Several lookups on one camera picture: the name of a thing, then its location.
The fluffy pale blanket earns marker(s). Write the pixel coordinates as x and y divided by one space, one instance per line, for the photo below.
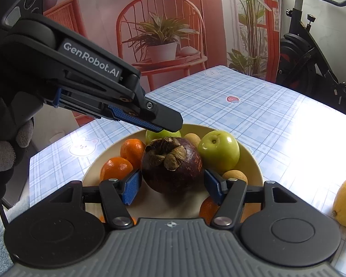
0 245

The green apple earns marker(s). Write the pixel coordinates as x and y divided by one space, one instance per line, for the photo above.
161 135
219 151

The blue plaid tablecloth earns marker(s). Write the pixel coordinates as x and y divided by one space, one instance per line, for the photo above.
262 115

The dark purple mangosteen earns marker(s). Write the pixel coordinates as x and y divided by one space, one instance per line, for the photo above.
173 167

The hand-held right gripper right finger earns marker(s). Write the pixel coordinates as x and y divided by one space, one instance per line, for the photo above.
212 186

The black exercise bike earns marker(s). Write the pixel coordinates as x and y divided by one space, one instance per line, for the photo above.
305 63

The person's left hand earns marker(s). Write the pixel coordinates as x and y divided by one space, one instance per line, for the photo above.
5 150

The small orange tangerine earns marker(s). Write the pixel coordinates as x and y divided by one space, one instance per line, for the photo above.
208 210
134 221
132 150
115 171

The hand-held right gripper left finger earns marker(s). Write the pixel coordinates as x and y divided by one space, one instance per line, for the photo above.
131 189

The brown longan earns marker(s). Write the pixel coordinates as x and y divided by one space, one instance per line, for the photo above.
193 139
238 176

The printed wall backdrop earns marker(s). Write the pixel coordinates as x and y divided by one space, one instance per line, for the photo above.
176 34

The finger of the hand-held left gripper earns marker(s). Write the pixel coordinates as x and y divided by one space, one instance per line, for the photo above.
132 118
167 119

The cream round plate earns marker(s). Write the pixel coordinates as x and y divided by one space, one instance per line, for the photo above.
248 155

